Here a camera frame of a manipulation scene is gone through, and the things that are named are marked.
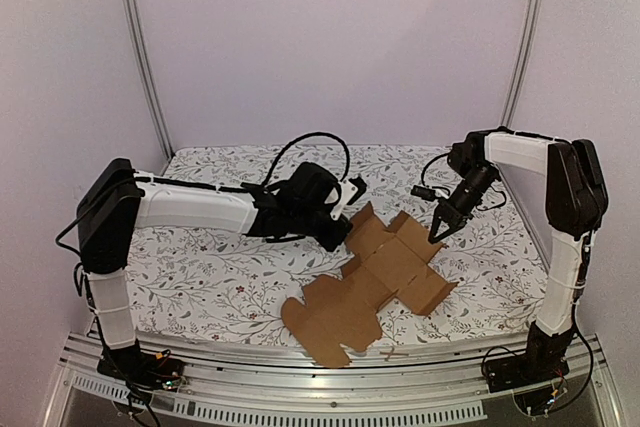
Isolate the brown cardboard box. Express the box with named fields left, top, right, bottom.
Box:
left=281, top=203, right=457, bottom=369

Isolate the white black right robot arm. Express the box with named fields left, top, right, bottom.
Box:
left=428, top=127, right=609, bottom=383

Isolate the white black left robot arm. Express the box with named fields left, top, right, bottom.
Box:
left=76, top=158, right=366, bottom=381

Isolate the small wooden cross stick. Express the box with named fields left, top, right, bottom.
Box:
left=379, top=346, right=409, bottom=362

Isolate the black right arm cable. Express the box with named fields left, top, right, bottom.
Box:
left=419, top=151, right=451, bottom=188

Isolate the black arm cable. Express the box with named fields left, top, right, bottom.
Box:
left=419, top=151, right=451, bottom=188
left=262, top=131, right=351, bottom=186

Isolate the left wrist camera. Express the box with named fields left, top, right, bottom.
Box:
left=325, top=176, right=367, bottom=221

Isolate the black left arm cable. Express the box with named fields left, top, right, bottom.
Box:
left=262, top=131, right=351, bottom=186

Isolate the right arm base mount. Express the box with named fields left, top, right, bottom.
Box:
left=481, top=339, right=571, bottom=417

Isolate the aluminium front rail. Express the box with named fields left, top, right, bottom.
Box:
left=47, top=331, right=621, bottom=427

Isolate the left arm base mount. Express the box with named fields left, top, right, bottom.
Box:
left=97, top=342, right=185, bottom=390

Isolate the right aluminium frame post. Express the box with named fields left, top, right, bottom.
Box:
left=500, top=0, right=542, bottom=128

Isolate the aluminium frame post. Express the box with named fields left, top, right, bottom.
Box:
left=500, top=0, right=542, bottom=128
left=122, top=0, right=175, bottom=161

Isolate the left aluminium frame post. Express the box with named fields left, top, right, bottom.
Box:
left=122, top=0, right=175, bottom=161

